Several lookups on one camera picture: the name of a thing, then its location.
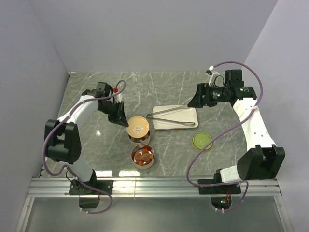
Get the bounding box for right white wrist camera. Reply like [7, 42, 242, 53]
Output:
[206, 66, 225, 86]

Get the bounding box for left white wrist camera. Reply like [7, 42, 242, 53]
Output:
[113, 93, 123, 103]

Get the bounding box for orange chicken wing piece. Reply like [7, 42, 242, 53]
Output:
[140, 148, 152, 160]

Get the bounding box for large orange fish piece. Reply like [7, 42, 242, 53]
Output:
[134, 153, 144, 166]

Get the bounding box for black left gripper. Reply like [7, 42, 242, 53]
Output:
[98, 101, 128, 127]

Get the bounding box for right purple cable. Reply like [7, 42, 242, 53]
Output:
[186, 60, 263, 211]

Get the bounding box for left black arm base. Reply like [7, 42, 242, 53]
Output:
[69, 179, 113, 195]

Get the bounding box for purple cable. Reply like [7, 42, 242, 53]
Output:
[186, 60, 263, 211]
[42, 80, 126, 214]

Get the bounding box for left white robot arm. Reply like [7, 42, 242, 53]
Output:
[42, 80, 128, 194]

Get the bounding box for beige round lid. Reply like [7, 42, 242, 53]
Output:
[126, 116, 150, 138]

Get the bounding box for green round lid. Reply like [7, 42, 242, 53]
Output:
[192, 131, 212, 150]

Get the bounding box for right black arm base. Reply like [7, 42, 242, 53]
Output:
[198, 184, 241, 195]

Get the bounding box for steel bowl near rail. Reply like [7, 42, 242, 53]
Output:
[131, 144, 155, 170]

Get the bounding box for metal food tongs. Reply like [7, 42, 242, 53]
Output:
[146, 104, 195, 127]

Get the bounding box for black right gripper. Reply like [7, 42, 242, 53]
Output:
[187, 83, 229, 108]

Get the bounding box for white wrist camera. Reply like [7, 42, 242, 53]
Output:
[113, 93, 123, 103]
[206, 66, 225, 86]

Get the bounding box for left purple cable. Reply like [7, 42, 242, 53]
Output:
[42, 80, 126, 214]

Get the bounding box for white rectangular plate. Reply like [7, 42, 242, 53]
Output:
[152, 105, 199, 131]

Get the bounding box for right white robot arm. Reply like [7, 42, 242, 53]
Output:
[188, 66, 285, 193]

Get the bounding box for steel bowl far from rail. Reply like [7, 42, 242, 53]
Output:
[128, 131, 151, 145]

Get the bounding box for aluminium front rail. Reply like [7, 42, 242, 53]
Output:
[26, 176, 281, 198]

